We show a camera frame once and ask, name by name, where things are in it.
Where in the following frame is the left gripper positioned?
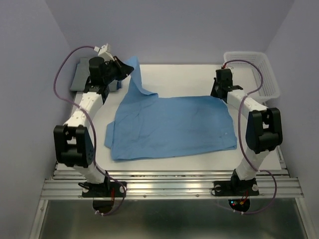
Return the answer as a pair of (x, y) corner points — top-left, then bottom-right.
(103, 56), (134, 85)

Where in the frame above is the blue long sleeve shirt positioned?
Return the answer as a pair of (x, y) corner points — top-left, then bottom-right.
(104, 57), (237, 160)

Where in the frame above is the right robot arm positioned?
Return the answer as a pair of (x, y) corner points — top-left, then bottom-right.
(211, 68), (283, 197)

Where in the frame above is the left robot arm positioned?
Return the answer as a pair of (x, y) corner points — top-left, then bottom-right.
(53, 56), (134, 198)

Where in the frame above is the folded blue checkered shirt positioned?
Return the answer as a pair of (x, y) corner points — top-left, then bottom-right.
(117, 81), (122, 90)

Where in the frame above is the folded grey shirt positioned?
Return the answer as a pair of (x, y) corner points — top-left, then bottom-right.
(70, 56), (118, 94)

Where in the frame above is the white plastic basket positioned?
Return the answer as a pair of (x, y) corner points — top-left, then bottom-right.
(223, 51), (280, 103)

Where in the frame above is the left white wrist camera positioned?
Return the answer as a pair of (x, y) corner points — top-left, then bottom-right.
(94, 43), (114, 61)

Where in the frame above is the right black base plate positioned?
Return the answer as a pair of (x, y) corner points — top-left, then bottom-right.
(213, 181), (259, 197)

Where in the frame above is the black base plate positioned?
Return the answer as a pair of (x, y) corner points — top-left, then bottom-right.
(78, 182), (127, 198)
(213, 181), (259, 197)

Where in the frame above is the aluminium rail frame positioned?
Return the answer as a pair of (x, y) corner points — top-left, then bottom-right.
(41, 102), (306, 201)

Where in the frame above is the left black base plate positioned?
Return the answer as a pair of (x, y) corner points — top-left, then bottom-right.
(78, 182), (127, 198)

